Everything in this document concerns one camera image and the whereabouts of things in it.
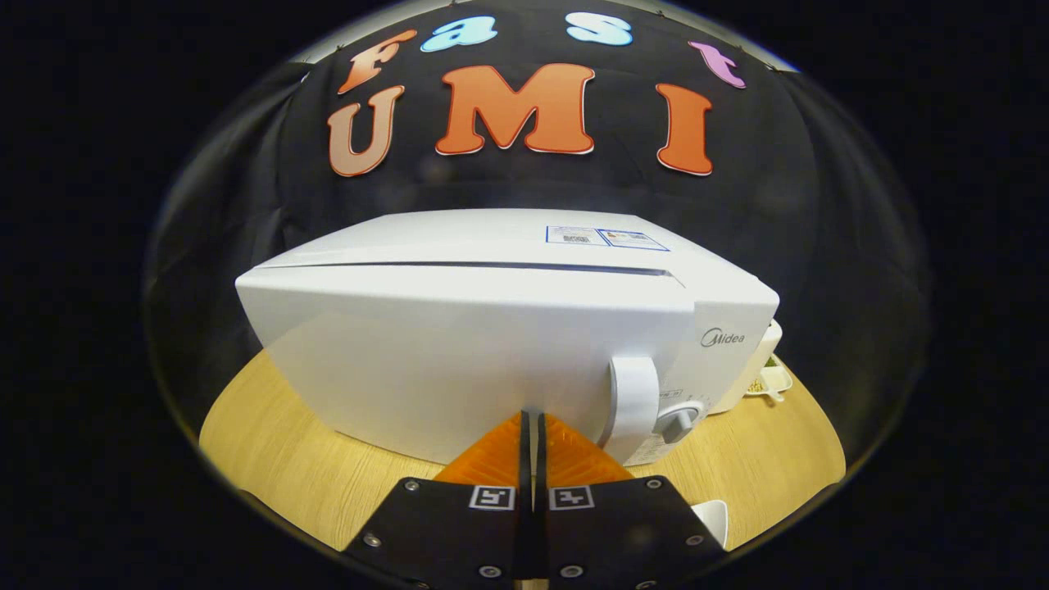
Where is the white rectangular dish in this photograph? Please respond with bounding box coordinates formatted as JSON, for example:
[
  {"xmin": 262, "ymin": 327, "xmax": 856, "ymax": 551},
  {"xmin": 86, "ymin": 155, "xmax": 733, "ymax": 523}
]
[{"xmin": 691, "ymin": 500, "xmax": 730, "ymax": 550}]

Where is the small dish with grains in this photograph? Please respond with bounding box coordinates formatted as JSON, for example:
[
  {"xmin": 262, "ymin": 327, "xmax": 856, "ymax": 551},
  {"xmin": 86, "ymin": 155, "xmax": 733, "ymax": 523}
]
[{"xmin": 746, "ymin": 363, "xmax": 794, "ymax": 402}]

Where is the white microwave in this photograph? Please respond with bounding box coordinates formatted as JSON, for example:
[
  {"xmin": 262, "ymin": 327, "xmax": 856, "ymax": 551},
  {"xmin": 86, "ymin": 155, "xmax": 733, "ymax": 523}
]
[{"xmin": 235, "ymin": 208, "xmax": 781, "ymax": 468}]

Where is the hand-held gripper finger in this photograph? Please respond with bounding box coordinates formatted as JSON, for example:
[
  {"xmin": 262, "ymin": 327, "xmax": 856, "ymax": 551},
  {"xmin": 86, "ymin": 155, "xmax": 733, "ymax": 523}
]
[
  {"xmin": 343, "ymin": 410, "xmax": 534, "ymax": 587},
  {"xmin": 537, "ymin": 412, "xmax": 730, "ymax": 587}
]

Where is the white toaster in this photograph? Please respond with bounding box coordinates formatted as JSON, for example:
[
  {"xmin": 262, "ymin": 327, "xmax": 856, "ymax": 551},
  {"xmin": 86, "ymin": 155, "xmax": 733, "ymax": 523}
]
[{"xmin": 709, "ymin": 320, "xmax": 783, "ymax": 415}]

